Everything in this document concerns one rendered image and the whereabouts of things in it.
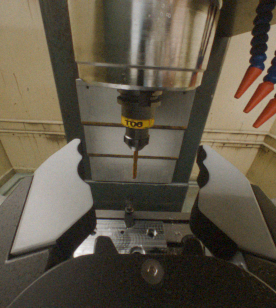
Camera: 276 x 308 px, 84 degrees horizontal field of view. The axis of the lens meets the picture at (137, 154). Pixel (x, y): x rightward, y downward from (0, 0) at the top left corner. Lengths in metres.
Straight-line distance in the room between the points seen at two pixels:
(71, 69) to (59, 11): 0.17
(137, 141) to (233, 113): 1.10
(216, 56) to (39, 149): 1.29
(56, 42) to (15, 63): 0.55
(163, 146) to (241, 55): 0.74
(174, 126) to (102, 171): 0.44
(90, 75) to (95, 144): 0.61
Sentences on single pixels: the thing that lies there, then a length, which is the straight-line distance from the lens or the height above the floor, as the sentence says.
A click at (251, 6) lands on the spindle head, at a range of 0.43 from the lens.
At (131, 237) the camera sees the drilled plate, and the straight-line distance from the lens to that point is 0.57.
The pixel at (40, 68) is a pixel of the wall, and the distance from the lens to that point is 1.20.
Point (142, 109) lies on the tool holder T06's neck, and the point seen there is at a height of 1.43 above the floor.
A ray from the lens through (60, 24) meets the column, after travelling 0.76.
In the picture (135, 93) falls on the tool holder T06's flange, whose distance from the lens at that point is 0.20.
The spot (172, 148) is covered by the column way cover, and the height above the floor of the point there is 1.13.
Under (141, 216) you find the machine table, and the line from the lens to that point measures 0.73.
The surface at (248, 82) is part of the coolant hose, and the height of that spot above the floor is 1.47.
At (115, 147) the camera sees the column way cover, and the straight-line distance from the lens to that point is 0.75.
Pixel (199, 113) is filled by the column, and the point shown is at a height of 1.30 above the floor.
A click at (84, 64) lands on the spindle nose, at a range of 0.18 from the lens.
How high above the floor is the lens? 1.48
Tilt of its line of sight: 31 degrees down
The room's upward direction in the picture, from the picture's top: 4 degrees clockwise
